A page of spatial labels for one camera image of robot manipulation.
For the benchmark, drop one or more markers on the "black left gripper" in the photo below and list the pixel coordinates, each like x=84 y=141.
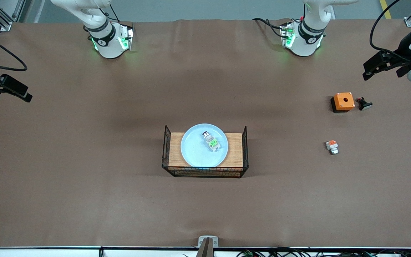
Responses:
x=403 y=49

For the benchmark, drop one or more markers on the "push button with green block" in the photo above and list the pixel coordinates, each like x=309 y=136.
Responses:
x=212 y=143

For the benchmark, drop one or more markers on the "light blue round plate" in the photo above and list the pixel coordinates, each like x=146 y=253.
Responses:
x=194 y=150

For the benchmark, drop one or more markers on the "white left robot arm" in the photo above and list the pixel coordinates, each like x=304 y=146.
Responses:
x=307 y=44

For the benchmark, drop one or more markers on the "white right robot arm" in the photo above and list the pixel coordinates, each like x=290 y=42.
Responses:
x=109 y=44

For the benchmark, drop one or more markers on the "black push button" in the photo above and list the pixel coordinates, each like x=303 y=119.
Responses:
x=365 y=105

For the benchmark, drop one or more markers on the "orange contact block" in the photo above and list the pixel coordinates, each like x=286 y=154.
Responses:
x=331 y=145

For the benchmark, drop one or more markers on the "wooden board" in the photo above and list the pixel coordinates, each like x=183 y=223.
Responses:
x=175 y=157

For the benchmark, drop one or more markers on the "orange button enclosure box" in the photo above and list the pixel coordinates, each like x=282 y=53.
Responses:
x=344 y=101

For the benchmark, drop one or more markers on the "white table edge rail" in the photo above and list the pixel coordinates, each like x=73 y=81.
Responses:
x=48 y=252

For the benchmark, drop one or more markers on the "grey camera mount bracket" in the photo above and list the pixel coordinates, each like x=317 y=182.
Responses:
x=207 y=246

